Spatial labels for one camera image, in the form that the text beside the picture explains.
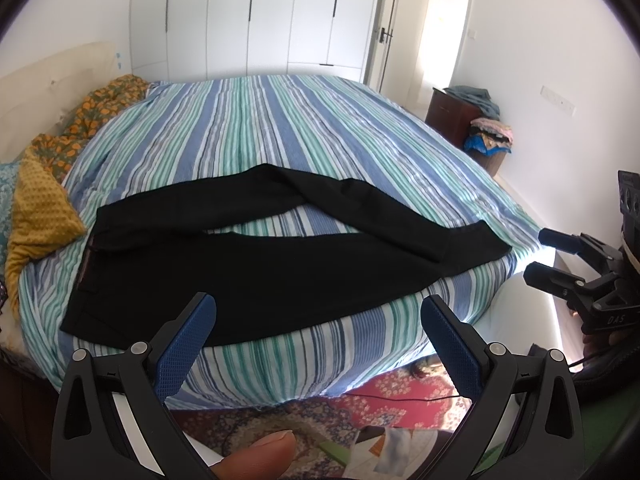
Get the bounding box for black pants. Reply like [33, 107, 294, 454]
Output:
[61, 164, 510, 349]

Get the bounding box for left hand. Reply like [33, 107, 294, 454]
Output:
[210, 430, 296, 480]

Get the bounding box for laundry basket with clothes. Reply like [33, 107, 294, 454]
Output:
[463, 117, 514, 178]

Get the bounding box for teal cloth on cabinet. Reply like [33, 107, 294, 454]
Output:
[445, 86, 500, 120]

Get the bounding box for dark wooden cabinet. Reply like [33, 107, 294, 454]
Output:
[425, 89, 482, 150]

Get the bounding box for red patterned rug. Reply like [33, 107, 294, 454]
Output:
[172, 359, 471, 479]

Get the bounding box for mustard yellow pillow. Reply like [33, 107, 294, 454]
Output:
[4, 148, 86, 321]

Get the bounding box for teal patterned pillow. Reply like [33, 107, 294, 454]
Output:
[0, 162, 20, 273]

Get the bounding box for white door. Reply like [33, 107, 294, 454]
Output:
[364, 0, 428, 104]

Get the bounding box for orange floral blanket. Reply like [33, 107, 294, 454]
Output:
[30, 74, 150, 183]

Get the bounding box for beige headboard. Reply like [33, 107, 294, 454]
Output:
[0, 41, 130, 164]

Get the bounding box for white wardrobe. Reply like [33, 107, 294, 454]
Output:
[129, 0, 376, 82]

